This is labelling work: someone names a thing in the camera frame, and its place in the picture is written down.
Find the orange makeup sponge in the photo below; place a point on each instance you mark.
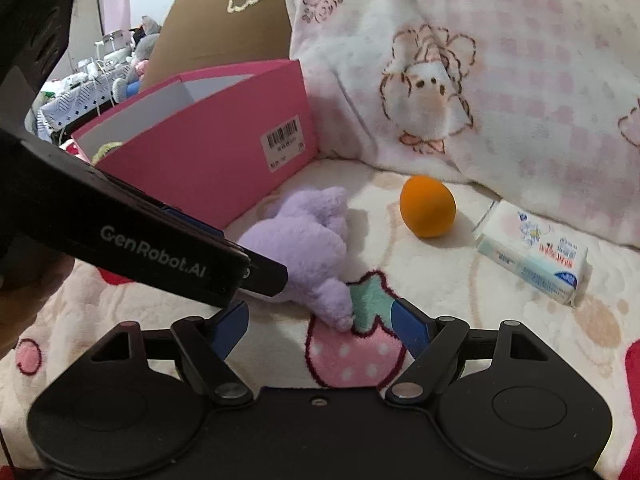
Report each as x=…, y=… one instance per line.
x=427, y=207

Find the pink checked pillow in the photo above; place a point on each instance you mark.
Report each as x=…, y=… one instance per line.
x=537, y=100

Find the purple plush toy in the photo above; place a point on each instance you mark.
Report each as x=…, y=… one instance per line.
x=306, y=231

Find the pink cardboard box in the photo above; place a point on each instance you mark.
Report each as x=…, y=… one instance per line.
x=212, y=143

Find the grey plush toy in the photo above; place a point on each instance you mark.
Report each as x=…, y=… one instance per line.
x=145, y=38

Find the white tissue pack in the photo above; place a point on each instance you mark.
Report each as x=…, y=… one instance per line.
x=538, y=251

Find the person left hand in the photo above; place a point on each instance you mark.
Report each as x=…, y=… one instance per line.
x=20, y=307

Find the cluttered side table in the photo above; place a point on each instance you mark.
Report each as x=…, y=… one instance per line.
x=61, y=102

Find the brown cloud pillow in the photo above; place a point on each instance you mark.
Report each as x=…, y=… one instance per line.
x=206, y=33

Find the green yarn ball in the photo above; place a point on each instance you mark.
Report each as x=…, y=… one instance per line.
x=104, y=150

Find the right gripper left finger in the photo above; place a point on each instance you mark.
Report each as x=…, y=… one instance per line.
x=204, y=344

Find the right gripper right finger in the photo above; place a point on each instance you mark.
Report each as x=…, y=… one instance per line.
x=433, y=343

